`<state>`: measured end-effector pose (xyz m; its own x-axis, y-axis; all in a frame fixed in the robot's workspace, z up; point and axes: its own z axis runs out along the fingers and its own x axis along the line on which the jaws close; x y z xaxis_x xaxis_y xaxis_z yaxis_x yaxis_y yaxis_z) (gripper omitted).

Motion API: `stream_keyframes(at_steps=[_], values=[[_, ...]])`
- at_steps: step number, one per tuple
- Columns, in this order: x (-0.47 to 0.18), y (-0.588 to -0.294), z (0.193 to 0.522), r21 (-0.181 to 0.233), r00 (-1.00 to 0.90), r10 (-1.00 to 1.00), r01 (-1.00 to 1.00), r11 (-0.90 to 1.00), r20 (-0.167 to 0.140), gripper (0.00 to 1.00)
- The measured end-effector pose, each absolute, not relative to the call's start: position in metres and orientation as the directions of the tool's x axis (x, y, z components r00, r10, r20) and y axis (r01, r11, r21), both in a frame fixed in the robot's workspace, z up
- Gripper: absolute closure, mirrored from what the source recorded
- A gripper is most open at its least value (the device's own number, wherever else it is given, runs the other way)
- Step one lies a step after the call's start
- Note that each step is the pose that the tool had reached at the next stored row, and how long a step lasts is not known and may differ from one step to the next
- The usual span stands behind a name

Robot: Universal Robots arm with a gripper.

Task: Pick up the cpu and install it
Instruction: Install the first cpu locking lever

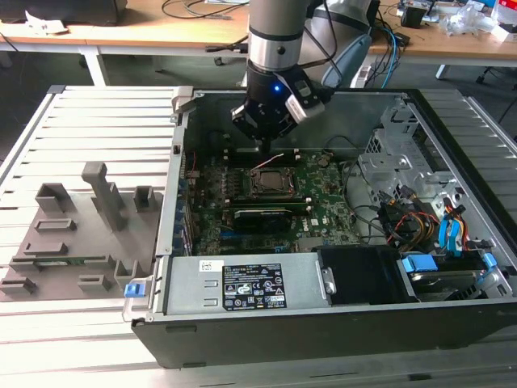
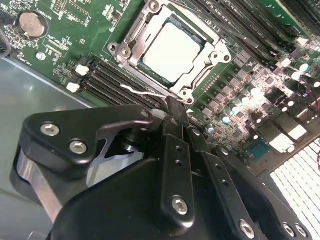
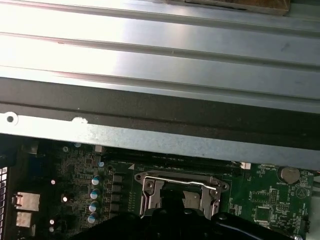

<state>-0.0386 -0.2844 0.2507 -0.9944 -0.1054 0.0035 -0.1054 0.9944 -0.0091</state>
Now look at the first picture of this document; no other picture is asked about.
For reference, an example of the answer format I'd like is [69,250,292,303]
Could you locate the green motherboard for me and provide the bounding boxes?
[177,151,364,256]

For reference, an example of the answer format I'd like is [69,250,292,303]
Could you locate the red yellow wire bundle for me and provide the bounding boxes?
[391,208,443,246]

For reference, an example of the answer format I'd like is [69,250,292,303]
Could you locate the black PC case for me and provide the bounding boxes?
[120,86,517,369]

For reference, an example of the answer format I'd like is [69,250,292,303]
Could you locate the grey parts rack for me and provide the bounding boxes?
[0,161,165,302]

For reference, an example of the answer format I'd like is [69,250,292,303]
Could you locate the silver CPU chip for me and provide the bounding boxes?
[257,172,287,192]

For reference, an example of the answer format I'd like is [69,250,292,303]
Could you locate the metal socket cover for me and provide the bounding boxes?
[246,167,299,200]

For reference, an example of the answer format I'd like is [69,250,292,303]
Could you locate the metal drive cage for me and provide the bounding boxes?
[357,107,465,211]

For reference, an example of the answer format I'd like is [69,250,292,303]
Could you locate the CPU socket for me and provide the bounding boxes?
[243,166,300,200]

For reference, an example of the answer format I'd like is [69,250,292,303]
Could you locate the white red cardboard box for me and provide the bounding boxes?
[495,0,517,41]

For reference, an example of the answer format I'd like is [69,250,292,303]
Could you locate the grey power supply unit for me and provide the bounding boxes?
[162,252,325,318]

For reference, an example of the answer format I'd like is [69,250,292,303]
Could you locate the black desktop device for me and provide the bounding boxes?
[0,0,127,26]

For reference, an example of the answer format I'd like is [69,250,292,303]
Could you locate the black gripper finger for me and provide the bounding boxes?
[230,103,266,153]
[265,115,301,153]

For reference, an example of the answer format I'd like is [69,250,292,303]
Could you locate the blue cable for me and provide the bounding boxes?
[377,23,407,89]

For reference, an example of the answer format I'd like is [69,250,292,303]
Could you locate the crumpled white paper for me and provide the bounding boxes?
[23,10,68,36]

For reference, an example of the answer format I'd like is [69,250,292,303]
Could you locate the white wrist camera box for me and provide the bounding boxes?
[284,78,327,125]

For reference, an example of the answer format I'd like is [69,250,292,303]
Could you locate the light wooden desk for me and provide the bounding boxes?
[0,15,250,86]
[365,0,517,80]

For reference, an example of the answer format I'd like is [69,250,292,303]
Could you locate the thin metal locking lever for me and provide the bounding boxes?
[251,154,286,170]

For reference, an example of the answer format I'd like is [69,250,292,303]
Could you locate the black graphics card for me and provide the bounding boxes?
[231,207,295,237]

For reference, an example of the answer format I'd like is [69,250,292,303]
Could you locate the green RAM stick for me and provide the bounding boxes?
[34,258,88,269]
[229,199,314,214]

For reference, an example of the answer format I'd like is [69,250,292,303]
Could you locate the white power strip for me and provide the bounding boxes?
[350,64,373,89]

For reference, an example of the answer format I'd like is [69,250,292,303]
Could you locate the hard disk blue carrier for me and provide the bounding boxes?
[397,251,498,303]

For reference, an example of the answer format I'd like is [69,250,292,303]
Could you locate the blue disk wire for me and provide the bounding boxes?
[448,204,468,259]
[438,212,456,259]

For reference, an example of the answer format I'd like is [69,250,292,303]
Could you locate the clear plastic bags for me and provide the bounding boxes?
[439,3,496,38]

